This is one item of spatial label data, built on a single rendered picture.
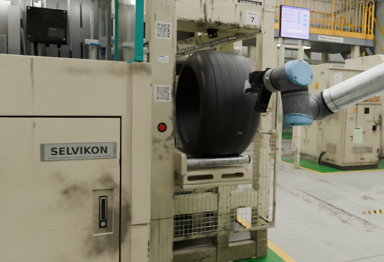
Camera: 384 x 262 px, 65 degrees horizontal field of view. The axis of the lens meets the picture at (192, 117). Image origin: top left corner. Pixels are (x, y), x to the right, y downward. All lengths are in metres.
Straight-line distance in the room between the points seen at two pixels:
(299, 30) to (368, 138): 2.37
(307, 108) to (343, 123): 4.99
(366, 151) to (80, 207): 6.02
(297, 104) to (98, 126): 0.64
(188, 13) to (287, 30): 4.00
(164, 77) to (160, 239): 0.78
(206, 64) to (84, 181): 0.87
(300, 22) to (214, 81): 4.63
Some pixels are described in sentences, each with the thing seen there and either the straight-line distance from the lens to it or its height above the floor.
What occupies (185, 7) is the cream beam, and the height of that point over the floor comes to 1.71.
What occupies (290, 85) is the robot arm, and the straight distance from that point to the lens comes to 1.04.
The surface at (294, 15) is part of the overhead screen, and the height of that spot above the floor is 2.73.
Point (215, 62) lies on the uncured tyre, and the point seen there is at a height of 1.36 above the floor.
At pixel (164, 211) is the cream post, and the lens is 1.52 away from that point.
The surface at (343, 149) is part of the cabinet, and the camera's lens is 6.07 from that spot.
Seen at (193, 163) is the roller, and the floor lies 0.90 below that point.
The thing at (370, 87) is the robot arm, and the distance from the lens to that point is 1.10.
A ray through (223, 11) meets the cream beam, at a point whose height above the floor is 1.72.
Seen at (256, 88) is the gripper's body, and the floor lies 1.24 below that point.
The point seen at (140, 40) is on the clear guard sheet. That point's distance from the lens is 0.69.
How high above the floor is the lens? 1.18
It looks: 3 degrees down
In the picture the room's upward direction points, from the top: 1 degrees clockwise
